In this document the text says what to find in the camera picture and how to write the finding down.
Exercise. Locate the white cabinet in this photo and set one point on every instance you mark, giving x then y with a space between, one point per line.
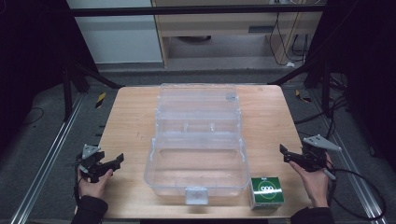
118 34

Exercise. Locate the clear plastic storage box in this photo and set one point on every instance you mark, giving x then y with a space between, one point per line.
196 146

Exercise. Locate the yellow and black tape strip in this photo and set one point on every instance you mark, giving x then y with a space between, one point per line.
302 96
100 99

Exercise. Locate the dark curtain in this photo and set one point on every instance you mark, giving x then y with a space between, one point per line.
364 62
31 62

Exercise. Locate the black metal stand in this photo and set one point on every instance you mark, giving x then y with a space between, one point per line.
325 90
67 93

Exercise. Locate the person's right hand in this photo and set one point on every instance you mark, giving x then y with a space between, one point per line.
314 186

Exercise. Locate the aluminium floor rail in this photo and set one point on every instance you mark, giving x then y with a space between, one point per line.
46 155
351 168

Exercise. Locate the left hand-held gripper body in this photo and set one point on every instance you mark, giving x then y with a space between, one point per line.
90 160

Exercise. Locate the green and white carton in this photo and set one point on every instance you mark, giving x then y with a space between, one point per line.
267 192

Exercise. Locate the person's left hand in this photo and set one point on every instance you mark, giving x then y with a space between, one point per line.
93 186

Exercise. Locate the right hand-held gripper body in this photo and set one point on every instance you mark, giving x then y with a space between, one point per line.
315 154

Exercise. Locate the light wooden desk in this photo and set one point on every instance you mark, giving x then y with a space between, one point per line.
218 26

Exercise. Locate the white plug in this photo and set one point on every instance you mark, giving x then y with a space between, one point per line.
290 64

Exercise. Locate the black horizontal frame bar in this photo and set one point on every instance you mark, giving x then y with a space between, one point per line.
186 11

